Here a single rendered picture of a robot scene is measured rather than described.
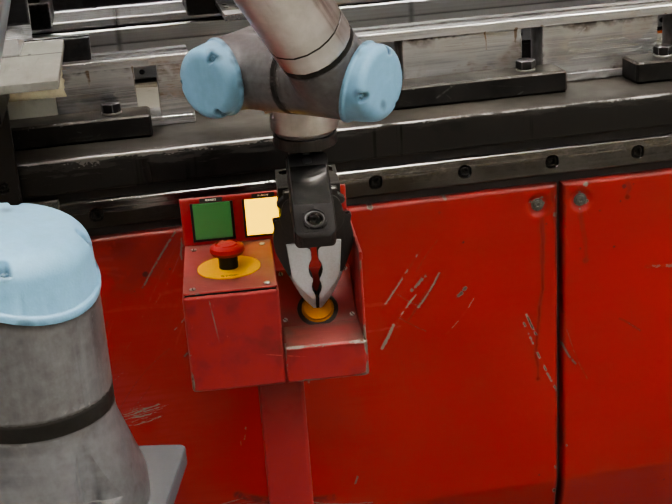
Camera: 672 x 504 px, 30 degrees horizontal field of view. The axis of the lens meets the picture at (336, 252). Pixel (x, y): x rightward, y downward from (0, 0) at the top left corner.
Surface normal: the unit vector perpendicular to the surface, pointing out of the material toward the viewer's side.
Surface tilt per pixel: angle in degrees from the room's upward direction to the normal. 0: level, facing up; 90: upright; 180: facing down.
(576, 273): 90
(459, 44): 90
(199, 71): 94
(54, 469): 73
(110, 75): 90
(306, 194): 35
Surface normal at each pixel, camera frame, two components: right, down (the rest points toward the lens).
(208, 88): -0.59, 0.37
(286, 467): 0.10, 0.34
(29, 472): 0.09, 0.04
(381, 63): 0.80, 0.17
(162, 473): -0.07, -0.94
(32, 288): 0.42, 0.25
